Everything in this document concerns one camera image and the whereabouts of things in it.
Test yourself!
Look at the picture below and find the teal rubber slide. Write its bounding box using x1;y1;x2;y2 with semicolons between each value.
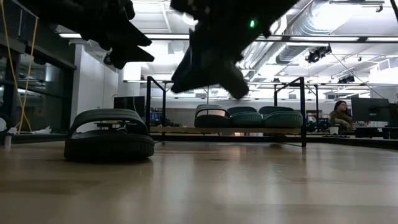
226;106;264;128
258;105;304;129

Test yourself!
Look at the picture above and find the black aluminium rig frame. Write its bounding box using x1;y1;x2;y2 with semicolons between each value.
0;133;398;151

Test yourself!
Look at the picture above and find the black monitor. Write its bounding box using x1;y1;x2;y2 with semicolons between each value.
351;97;390;123
113;95;146;113

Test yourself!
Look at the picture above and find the black frame wooden shelf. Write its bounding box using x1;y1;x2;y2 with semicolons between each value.
144;75;320;147

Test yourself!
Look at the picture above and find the long ceiling light bar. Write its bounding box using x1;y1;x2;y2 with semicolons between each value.
58;32;398;44

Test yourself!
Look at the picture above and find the black rubber slide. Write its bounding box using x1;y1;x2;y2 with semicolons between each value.
63;108;155;162
194;104;233;128

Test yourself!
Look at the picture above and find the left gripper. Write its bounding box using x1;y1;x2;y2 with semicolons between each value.
79;0;155;70

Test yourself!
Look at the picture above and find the yellow cable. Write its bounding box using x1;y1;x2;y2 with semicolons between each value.
0;0;40;134

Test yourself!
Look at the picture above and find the silver air duct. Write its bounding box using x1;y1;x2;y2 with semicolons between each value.
275;0;336;65

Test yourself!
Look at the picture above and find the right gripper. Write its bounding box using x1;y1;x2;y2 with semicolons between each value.
170;0;251;100

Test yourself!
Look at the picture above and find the person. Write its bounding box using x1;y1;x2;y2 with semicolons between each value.
329;100;355;131

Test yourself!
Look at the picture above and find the white crumpled paper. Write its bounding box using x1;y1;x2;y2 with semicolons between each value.
30;125;53;135

